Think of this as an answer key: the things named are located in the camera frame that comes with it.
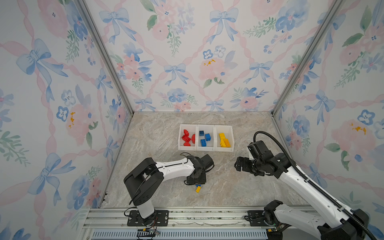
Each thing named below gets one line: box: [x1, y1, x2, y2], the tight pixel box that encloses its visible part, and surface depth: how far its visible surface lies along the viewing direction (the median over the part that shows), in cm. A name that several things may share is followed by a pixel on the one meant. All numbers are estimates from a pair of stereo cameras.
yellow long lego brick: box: [219, 138, 227, 148], surface depth 102 cm
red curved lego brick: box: [182, 129, 190, 138], surface depth 108 cm
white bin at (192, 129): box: [178, 124, 197, 151], surface depth 103 cm
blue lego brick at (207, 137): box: [204, 133, 211, 141], surface depth 105 cm
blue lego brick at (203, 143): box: [200, 139, 207, 147], surface depth 102 cm
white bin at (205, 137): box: [196, 124, 216, 151], surface depth 104 cm
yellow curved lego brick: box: [222, 138, 231, 148], surface depth 101 cm
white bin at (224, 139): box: [214, 125, 235, 153], surface depth 102 cm
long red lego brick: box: [181, 132, 191, 143], surface depth 105 cm
